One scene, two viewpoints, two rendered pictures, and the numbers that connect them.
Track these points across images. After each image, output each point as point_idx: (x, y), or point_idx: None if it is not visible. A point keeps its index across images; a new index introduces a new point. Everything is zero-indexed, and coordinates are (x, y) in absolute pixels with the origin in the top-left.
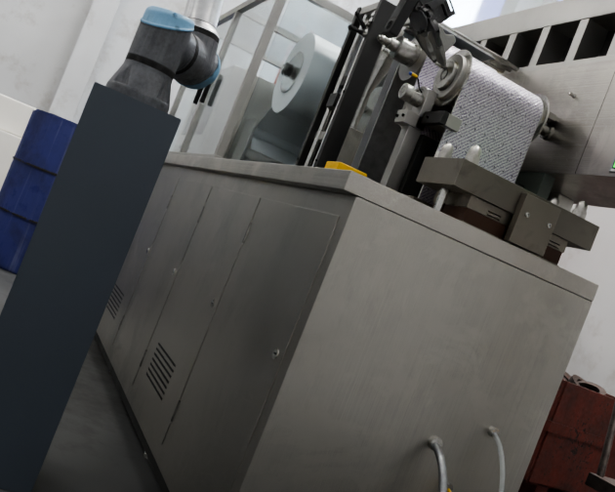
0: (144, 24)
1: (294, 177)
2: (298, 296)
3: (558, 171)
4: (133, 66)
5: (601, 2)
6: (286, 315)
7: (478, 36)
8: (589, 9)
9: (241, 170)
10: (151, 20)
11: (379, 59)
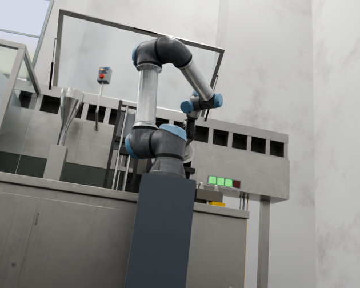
0: (182, 139)
1: (198, 208)
2: (231, 262)
3: None
4: (182, 164)
5: (178, 116)
6: (227, 271)
7: (103, 104)
8: (172, 116)
9: (116, 196)
10: (184, 137)
11: (76, 110)
